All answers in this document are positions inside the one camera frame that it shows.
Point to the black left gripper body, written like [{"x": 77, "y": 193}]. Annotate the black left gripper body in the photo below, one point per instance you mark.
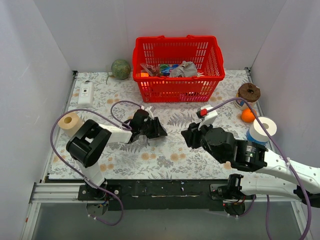
[{"x": 152, "y": 127}]

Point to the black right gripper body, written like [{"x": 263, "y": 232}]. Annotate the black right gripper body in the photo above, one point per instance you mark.
[{"x": 194, "y": 136}]

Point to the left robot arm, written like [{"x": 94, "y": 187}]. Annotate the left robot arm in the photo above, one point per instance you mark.
[{"x": 88, "y": 143}]

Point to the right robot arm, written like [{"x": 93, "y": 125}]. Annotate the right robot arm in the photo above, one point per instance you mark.
[{"x": 289, "y": 178}]

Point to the white toilet paper roll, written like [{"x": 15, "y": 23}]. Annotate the white toilet paper roll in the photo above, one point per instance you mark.
[{"x": 262, "y": 124}]

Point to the orange fruit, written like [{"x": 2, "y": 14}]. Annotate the orange fruit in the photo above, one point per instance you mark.
[{"x": 248, "y": 116}]

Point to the floral patterned table mat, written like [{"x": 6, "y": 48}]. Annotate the floral patterned table mat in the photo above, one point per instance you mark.
[{"x": 167, "y": 157}]

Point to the brown lidded jar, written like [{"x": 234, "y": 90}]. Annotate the brown lidded jar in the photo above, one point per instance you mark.
[{"x": 249, "y": 92}]

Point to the green melon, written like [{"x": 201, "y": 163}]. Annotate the green melon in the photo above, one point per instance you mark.
[{"x": 121, "y": 69}]

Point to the white rectangular device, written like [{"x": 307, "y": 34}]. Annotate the white rectangular device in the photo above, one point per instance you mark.
[{"x": 86, "y": 95}]

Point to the crumpled grey bag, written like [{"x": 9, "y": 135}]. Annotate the crumpled grey bag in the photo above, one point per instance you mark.
[{"x": 186, "y": 69}]

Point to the beige paper roll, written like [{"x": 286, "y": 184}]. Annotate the beige paper roll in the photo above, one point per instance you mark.
[{"x": 70, "y": 124}]

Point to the red plastic shopping basket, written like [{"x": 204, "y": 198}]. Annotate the red plastic shopping basket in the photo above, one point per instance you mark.
[{"x": 155, "y": 56}]

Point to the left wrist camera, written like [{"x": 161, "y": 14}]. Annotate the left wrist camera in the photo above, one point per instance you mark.
[{"x": 150, "y": 110}]

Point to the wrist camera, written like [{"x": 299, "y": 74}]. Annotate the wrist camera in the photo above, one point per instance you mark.
[
  {"x": 150, "y": 110},
  {"x": 207, "y": 114}
]

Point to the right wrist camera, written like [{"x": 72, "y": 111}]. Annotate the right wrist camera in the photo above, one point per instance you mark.
[{"x": 207, "y": 114}]

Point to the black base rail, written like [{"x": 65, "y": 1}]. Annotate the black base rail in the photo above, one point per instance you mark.
[{"x": 158, "y": 194}]

